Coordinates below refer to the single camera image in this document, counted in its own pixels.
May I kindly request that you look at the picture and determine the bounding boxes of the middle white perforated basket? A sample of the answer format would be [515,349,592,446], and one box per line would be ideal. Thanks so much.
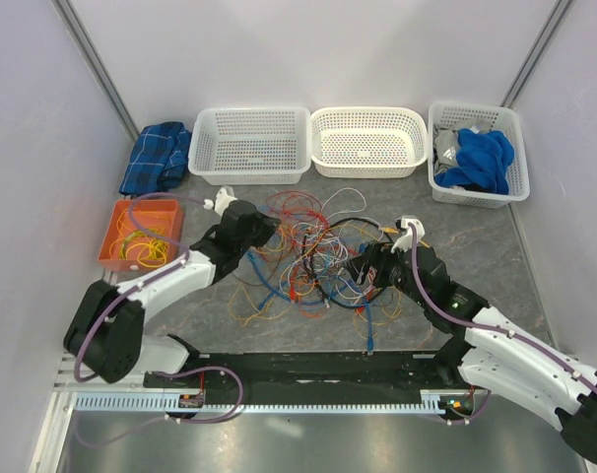
[311,106,430,179]

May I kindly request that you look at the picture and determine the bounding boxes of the black cable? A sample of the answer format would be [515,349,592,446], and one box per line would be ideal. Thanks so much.
[300,216,401,309]

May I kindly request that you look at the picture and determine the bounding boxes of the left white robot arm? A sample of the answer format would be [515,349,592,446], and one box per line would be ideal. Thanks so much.
[63,197,281,387]

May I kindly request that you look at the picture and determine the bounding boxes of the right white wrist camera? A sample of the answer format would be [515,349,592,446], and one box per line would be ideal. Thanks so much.
[390,216,425,253]

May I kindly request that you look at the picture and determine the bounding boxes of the thin yellow wire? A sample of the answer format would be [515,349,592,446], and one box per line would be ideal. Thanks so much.
[228,226,432,341]

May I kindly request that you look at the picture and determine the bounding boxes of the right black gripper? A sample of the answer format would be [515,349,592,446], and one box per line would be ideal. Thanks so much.
[342,239,430,308]

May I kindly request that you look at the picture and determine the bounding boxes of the white perforated basket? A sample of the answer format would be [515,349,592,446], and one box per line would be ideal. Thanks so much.
[188,106,312,185]
[428,101,530,209]
[311,106,430,179]

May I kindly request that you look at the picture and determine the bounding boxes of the white thin wire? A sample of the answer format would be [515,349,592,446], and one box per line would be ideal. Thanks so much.
[283,185,366,297]

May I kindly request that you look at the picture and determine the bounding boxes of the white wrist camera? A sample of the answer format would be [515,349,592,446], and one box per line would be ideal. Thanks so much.
[203,186,236,217]
[390,216,425,253]

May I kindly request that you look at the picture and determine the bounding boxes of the light blue cable duct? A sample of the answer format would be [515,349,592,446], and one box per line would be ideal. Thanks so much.
[74,392,445,415]

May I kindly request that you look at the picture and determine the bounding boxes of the blue towel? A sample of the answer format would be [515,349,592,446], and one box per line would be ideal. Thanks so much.
[434,129,515,195]

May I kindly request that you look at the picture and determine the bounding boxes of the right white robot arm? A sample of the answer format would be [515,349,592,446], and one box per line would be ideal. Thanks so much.
[346,242,597,465]

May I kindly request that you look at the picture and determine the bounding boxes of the grey cloth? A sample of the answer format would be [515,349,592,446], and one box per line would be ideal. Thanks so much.
[432,118,492,176]

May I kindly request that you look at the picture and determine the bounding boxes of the yellow-green wire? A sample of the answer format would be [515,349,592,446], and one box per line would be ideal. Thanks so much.
[119,229,171,262]

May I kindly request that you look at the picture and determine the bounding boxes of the orange plastic tray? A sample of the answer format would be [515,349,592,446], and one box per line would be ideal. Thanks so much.
[98,199,184,272]

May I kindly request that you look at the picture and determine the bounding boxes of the red thin wire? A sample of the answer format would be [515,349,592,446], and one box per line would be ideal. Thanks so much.
[256,190,334,297]

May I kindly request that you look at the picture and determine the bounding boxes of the orange wire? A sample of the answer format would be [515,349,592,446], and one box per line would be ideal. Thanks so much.
[288,280,339,320]

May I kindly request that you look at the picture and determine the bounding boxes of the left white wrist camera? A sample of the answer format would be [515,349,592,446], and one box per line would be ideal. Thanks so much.
[203,186,236,217]

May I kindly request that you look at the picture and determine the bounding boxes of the right white perforated basket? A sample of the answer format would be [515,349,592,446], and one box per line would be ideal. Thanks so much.
[428,101,530,209]

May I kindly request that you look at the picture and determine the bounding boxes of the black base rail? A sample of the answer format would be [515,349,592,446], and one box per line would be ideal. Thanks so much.
[143,351,484,419]

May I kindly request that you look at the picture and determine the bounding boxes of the blue plaid cloth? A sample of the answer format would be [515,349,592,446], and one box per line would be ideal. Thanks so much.
[119,121,192,197]

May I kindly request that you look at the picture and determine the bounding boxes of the left white perforated basket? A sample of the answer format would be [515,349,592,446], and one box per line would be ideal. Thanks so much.
[188,106,312,185]

